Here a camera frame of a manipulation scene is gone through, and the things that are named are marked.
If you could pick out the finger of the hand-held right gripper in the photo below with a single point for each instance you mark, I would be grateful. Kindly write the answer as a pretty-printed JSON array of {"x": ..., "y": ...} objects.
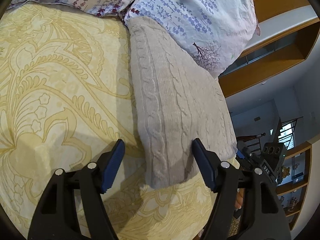
[{"x": 246, "y": 156}]

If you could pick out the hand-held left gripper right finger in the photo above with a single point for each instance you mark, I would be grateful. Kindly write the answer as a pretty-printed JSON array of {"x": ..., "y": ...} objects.
[{"x": 203, "y": 166}]

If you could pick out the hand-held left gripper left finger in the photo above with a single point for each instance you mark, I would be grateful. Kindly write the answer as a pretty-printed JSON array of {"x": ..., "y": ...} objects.
[{"x": 113, "y": 167}]

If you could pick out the person's right hand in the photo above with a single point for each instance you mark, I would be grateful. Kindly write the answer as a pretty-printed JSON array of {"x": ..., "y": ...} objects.
[{"x": 239, "y": 200}]

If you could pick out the dark wooden furniture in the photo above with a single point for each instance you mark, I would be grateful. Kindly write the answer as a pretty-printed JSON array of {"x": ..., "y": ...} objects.
[{"x": 250, "y": 141}]

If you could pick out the barred window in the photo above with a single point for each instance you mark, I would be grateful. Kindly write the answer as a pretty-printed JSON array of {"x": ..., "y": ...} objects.
[{"x": 286, "y": 132}]

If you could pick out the yellow patterned bed sheet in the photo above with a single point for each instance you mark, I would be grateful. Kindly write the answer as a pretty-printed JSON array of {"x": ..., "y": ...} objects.
[{"x": 62, "y": 100}]

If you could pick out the wooden headboard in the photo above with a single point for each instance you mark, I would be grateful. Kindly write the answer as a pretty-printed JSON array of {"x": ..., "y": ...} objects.
[{"x": 270, "y": 72}]

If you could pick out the blue floral pillow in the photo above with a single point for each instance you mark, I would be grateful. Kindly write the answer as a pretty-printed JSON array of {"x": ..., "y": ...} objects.
[{"x": 190, "y": 15}]

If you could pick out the wooden wall shelf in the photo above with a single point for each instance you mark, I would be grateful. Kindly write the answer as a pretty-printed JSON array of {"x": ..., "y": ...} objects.
[{"x": 303, "y": 160}]

